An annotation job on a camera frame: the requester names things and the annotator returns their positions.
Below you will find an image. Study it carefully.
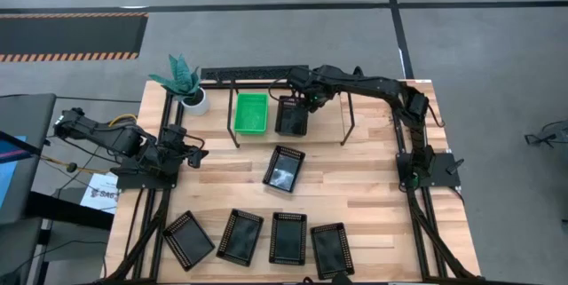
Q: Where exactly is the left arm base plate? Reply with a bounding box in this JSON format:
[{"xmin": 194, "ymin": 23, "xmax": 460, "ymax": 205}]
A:
[{"xmin": 115, "ymin": 167, "xmax": 178, "ymax": 191}]

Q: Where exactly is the black hazard-striped floor mat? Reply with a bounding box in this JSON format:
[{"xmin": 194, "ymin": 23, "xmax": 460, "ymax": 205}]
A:
[{"xmin": 0, "ymin": 12, "xmax": 149, "ymax": 63}]

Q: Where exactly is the green artificial plant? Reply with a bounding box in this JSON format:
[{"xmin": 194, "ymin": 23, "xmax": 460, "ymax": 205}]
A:
[{"xmin": 147, "ymin": 52, "xmax": 201, "ymax": 102}]

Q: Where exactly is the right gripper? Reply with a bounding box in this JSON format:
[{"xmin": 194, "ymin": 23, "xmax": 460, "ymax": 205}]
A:
[{"xmin": 288, "ymin": 66, "xmax": 334, "ymax": 114}]

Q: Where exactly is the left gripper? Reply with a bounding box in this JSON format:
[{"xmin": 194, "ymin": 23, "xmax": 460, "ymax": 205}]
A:
[{"xmin": 154, "ymin": 141, "xmax": 209, "ymax": 170}]

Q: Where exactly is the black plastic basket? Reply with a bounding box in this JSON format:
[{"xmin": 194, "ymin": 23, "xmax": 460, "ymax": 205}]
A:
[
  {"xmin": 162, "ymin": 210, "xmax": 217, "ymax": 273},
  {"xmin": 268, "ymin": 211, "xmax": 308, "ymax": 266},
  {"xmin": 309, "ymin": 222, "xmax": 356, "ymax": 281},
  {"xmin": 262, "ymin": 144, "xmax": 307, "ymax": 194},
  {"xmin": 274, "ymin": 95, "xmax": 311, "ymax": 138},
  {"xmin": 216, "ymin": 208, "xmax": 264, "ymax": 267}
]

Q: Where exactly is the printed white paper sheet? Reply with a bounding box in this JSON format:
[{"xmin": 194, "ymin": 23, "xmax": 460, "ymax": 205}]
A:
[{"xmin": 79, "ymin": 171, "xmax": 120, "ymax": 215}]

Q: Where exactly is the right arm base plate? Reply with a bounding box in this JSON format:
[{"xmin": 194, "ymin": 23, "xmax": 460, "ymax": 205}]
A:
[{"xmin": 397, "ymin": 151, "xmax": 462, "ymax": 188}]

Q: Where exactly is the black aluminium frame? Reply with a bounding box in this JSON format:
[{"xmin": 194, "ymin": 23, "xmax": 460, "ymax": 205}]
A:
[{"xmin": 104, "ymin": 79, "xmax": 483, "ymax": 284}]

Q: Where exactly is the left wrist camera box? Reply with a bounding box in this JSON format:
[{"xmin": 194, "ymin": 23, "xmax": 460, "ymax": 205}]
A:
[{"xmin": 162, "ymin": 124, "xmax": 187, "ymax": 145}]

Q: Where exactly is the black low bench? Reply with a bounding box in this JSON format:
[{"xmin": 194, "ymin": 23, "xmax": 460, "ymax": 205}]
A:
[{"xmin": 24, "ymin": 189, "xmax": 115, "ymax": 233}]

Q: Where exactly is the black perforated floor grate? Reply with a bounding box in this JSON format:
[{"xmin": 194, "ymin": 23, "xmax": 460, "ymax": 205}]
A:
[{"xmin": 200, "ymin": 64, "xmax": 310, "ymax": 81}]

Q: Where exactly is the grey cart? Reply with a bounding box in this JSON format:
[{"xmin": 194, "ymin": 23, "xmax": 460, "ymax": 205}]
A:
[{"xmin": 0, "ymin": 92, "xmax": 58, "ymax": 226}]

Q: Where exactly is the blue-screen laptop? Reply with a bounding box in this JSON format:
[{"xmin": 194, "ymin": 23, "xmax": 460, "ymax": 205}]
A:
[{"xmin": 0, "ymin": 130, "xmax": 43, "ymax": 210}]

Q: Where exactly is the black floor stand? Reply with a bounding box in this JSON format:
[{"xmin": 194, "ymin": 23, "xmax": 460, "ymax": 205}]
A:
[{"xmin": 524, "ymin": 119, "xmax": 568, "ymax": 146}]

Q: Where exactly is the white plant pot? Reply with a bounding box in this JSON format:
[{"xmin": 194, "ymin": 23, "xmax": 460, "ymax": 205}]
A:
[{"xmin": 180, "ymin": 87, "xmax": 210, "ymax": 117}]

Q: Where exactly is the yellow cable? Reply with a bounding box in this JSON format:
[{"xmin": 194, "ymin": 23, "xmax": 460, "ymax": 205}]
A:
[{"xmin": 40, "ymin": 113, "xmax": 138, "ymax": 176}]

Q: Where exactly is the green plastic basket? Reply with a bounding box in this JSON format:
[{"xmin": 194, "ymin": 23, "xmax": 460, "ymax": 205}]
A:
[{"xmin": 233, "ymin": 92, "xmax": 270, "ymax": 136}]

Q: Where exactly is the black metal rack frame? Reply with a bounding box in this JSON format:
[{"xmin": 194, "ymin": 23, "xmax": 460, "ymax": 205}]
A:
[{"xmin": 225, "ymin": 66, "xmax": 367, "ymax": 149}]

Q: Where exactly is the black clamp lever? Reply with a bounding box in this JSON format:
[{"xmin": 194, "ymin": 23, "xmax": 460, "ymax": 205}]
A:
[{"xmin": 445, "ymin": 157, "xmax": 465, "ymax": 176}]

